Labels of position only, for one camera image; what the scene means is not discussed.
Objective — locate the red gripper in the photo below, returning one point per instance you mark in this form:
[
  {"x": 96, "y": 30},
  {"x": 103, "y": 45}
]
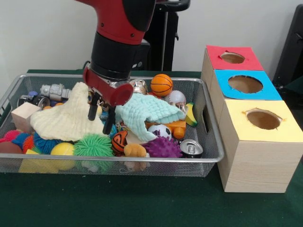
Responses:
[{"x": 111, "y": 91}]

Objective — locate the cream knitted cloth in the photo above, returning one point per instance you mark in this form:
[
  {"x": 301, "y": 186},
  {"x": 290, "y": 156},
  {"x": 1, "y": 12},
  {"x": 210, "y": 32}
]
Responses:
[{"x": 66, "y": 118}]

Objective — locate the mint green knitted cloth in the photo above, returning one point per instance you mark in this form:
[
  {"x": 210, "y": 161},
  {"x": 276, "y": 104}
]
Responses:
[{"x": 151, "y": 106}]

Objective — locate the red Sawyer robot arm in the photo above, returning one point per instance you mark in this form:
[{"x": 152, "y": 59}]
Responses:
[{"x": 123, "y": 23}]

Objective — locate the silver mesh bin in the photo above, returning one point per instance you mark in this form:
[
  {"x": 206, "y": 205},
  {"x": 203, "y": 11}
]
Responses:
[{"x": 177, "y": 169}]

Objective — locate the wooden three-hole box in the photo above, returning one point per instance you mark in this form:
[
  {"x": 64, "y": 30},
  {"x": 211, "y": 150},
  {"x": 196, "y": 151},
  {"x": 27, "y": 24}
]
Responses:
[{"x": 255, "y": 165}]

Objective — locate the green koosh ball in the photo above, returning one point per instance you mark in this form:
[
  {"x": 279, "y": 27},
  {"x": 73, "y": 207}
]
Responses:
[{"x": 93, "y": 146}]

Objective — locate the brown teddy bear plush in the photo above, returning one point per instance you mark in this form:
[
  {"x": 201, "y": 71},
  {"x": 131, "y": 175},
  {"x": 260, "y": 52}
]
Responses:
[{"x": 135, "y": 150}]

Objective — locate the toy soccer ball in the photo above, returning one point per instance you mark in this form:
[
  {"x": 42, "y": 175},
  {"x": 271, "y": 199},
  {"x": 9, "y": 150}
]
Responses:
[{"x": 161, "y": 131}]

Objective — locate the orange toy basketball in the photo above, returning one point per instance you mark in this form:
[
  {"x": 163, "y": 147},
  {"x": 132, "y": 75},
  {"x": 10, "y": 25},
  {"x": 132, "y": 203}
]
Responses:
[{"x": 162, "y": 85}]

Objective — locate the purple spiky ball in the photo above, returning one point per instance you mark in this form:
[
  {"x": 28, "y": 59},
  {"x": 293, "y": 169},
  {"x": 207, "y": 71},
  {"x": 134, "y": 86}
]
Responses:
[{"x": 163, "y": 147}]

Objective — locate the white toy baseball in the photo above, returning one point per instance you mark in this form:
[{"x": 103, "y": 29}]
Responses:
[{"x": 176, "y": 97}]

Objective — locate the yellow toy banana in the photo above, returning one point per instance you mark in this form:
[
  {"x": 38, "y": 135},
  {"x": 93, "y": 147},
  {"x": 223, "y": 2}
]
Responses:
[{"x": 191, "y": 116}]

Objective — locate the silver drink can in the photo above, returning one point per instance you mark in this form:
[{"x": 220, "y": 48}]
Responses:
[{"x": 191, "y": 149}]

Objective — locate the dark green table cloth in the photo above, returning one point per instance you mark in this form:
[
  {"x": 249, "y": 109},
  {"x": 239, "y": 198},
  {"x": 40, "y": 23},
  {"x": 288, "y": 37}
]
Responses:
[{"x": 142, "y": 203}]

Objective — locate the dark green side-table cloth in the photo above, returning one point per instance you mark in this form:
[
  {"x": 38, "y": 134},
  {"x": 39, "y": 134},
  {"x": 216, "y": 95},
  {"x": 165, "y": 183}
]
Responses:
[{"x": 296, "y": 86}]

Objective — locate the black stand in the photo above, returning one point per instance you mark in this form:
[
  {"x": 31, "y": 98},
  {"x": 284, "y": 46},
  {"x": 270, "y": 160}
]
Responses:
[{"x": 291, "y": 47}]

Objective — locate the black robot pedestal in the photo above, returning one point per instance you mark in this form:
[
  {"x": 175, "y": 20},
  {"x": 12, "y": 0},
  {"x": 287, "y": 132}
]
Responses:
[{"x": 170, "y": 47}]

